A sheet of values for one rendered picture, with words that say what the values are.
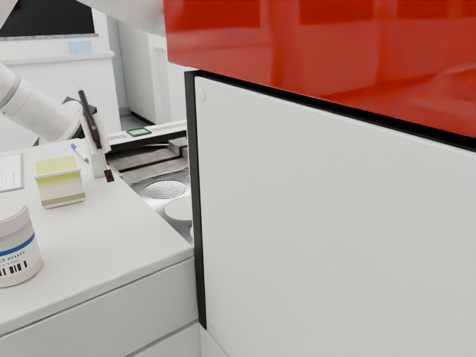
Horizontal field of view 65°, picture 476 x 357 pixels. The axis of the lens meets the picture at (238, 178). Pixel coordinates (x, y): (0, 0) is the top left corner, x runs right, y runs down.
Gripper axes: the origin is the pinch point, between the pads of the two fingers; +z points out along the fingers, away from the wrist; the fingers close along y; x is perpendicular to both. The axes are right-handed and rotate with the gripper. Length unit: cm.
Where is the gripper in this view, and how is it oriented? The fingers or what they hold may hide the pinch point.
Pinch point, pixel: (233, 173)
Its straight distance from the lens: 75.8
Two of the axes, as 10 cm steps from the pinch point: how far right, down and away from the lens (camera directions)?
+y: -9.3, -1.6, 3.4
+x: -3.8, 3.9, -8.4
